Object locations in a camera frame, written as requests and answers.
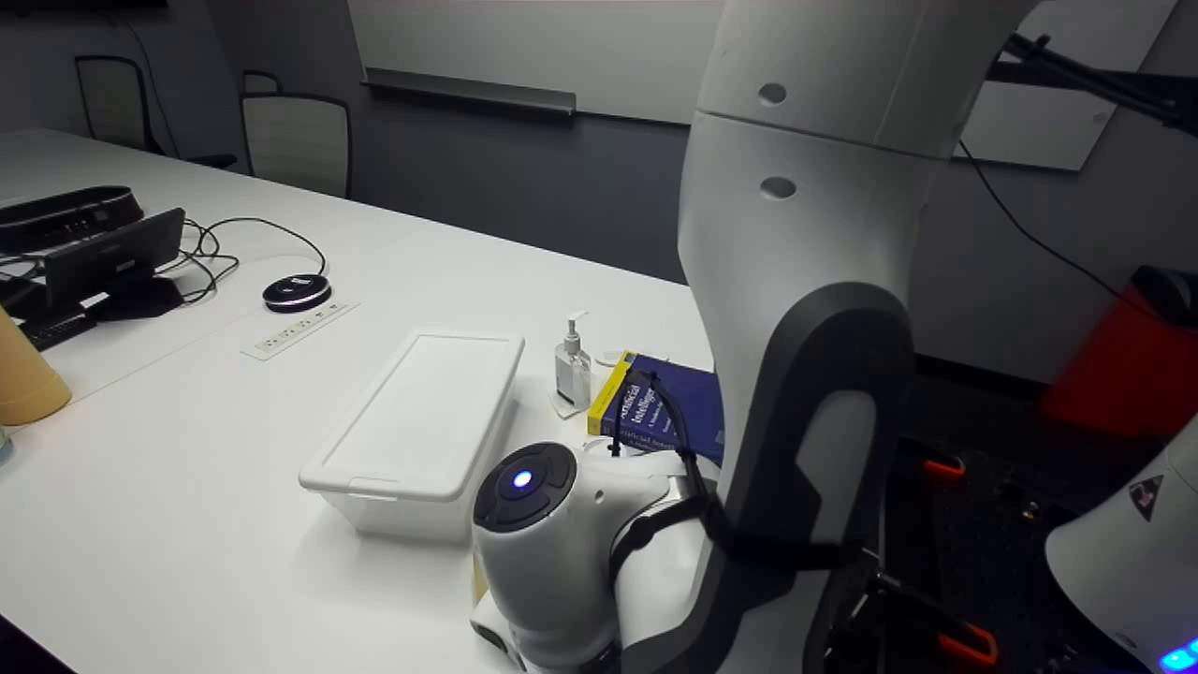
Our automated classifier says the black robot cart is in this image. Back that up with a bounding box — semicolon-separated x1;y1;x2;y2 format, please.
810;371;1125;674

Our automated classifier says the black speaker bar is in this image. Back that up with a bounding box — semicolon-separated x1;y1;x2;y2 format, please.
0;184;147;258

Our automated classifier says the grey whiteboard tray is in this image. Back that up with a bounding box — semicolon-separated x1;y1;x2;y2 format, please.
359;69;581;119

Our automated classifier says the blue hardcover book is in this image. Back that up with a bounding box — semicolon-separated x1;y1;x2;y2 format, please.
585;351;728;467

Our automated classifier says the small clear spray bottle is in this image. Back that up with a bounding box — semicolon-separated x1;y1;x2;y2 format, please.
549;313;596;422

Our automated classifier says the black table cable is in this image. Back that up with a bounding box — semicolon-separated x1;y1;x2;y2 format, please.
162;212;332;305

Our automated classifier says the grey mesh office chair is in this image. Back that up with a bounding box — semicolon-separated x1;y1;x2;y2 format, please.
71;51;162;155
240;69;283;105
240;90;354;200

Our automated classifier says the thin black hanging cable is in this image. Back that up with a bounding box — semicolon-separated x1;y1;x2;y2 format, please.
951;136;1125;305

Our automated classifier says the red bin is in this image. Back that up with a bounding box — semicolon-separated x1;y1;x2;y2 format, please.
1040;267;1198;444

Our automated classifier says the black tablet conference device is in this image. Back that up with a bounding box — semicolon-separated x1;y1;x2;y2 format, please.
0;207;187;351

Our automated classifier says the black computer mouse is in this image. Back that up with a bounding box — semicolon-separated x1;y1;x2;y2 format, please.
260;268;337;313

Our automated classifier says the orange clamp handle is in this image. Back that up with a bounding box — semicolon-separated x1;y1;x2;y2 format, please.
933;622;1003;670
919;448;969;487

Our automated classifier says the white paper label strip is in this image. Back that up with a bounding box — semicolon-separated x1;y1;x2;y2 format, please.
240;295;359;367

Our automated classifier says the black camera boom pole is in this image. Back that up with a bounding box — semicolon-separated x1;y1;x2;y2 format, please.
984;35;1198;136

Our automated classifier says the white lidded plastic box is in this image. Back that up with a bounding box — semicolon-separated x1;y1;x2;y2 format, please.
294;330;529;548

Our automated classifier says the white wall whiteboard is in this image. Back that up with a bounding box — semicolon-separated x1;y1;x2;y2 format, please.
344;0;1171;171

